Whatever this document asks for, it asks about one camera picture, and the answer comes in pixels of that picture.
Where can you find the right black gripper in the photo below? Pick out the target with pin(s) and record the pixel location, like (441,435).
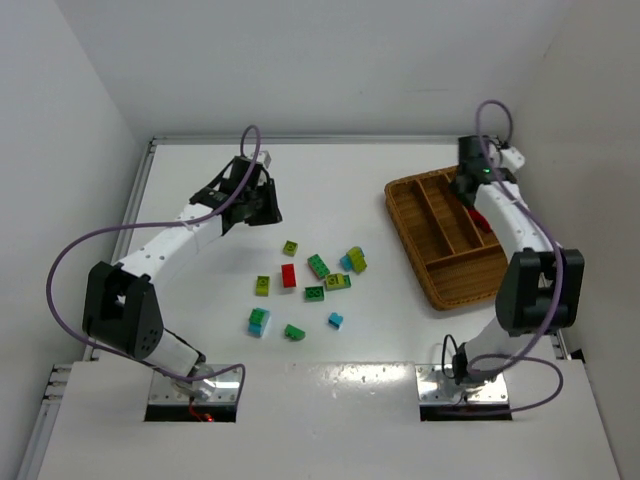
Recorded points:
(463,183)

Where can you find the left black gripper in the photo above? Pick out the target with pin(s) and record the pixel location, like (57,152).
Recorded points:
(258,201)

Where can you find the red long lego brick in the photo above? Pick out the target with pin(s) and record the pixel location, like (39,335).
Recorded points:
(480,221)

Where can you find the dark green lego brick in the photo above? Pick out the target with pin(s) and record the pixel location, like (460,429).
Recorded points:
(314,294)

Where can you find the lime lego with green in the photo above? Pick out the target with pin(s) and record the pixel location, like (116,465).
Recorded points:
(337,281)

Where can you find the lime lego brick stack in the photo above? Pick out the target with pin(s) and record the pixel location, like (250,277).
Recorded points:
(357,259)

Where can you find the green rounded lego brick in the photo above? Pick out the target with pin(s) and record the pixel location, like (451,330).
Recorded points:
(293,333)

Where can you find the small cyan lego brick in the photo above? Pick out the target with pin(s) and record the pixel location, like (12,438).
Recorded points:
(335,320)

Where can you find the cyan lego brick stack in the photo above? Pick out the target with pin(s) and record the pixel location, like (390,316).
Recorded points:
(346,263)

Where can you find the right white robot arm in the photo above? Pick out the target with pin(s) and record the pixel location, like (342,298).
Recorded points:
(540,291)

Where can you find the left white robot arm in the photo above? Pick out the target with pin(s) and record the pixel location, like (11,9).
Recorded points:
(122,310)

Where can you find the small lime lego brick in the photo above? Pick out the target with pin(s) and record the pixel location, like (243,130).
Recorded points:
(290,248)

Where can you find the red lego brick centre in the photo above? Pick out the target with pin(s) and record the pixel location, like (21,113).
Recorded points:
(288,276)

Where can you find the wicker divided basket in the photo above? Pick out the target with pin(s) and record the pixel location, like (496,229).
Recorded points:
(456,262)

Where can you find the lime lego brick left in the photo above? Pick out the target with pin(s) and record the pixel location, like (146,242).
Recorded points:
(262,286)

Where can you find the green lego on red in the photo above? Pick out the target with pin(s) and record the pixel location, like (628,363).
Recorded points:
(318,266)

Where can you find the green on cyan lego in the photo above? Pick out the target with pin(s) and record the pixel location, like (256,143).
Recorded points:
(258,321)

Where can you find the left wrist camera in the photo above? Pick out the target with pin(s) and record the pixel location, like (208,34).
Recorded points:
(265,158)

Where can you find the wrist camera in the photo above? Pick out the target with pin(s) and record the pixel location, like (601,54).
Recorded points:
(265,158)
(512,159)

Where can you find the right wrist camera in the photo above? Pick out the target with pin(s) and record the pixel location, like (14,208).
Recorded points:
(512,159)

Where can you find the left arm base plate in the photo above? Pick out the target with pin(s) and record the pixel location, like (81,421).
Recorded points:
(220,390)

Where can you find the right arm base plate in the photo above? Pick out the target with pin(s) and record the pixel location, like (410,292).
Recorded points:
(436,389)

